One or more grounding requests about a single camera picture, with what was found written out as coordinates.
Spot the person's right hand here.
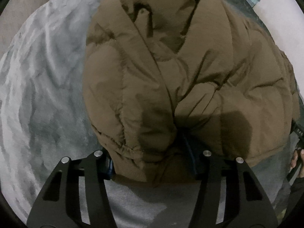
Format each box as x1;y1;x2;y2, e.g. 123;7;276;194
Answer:
290;148;304;178

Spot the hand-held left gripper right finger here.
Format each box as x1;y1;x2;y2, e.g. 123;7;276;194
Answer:
181;133;279;228

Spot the grey fleece blanket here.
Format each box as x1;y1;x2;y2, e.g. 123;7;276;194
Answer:
0;0;297;228

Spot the person's right forearm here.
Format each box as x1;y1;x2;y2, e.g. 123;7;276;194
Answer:
274;174;304;221

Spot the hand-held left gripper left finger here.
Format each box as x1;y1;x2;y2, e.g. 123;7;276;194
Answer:
26;150;118;228

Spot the brown puffer jacket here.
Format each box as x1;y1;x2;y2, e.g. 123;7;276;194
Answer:
82;0;300;190

